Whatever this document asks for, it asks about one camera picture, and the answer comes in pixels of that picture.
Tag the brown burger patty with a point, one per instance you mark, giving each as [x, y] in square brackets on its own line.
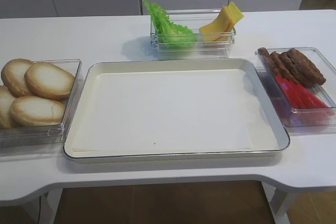
[306, 66]
[295, 71]
[268, 61]
[285, 73]

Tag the white metal baking tray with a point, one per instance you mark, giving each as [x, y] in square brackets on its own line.
[269, 136]

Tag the green lettuce leaf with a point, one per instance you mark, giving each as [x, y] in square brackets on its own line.
[173, 35]

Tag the toasted bun half front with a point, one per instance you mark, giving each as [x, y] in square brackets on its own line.
[36, 111]

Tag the clear plastic bun container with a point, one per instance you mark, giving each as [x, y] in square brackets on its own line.
[34, 135]

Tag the clear plastic lettuce cheese container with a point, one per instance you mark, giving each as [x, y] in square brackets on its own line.
[191, 46]

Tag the yellow cheese slices stack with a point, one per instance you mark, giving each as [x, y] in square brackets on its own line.
[219, 29]

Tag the clear plastic patty tomato container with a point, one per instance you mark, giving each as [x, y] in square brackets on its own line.
[290, 116]

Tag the toasted bun half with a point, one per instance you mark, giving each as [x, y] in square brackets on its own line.
[13, 77]
[6, 101]
[49, 81]
[36, 111]

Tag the red tomato slices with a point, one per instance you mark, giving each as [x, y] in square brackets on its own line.
[299, 97]

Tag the white parchment paper sheet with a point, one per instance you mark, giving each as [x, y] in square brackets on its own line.
[162, 113]

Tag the brown burger patty front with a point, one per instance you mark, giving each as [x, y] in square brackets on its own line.
[306, 66]

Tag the brown burger patty back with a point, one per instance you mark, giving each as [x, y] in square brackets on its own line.
[268, 61]

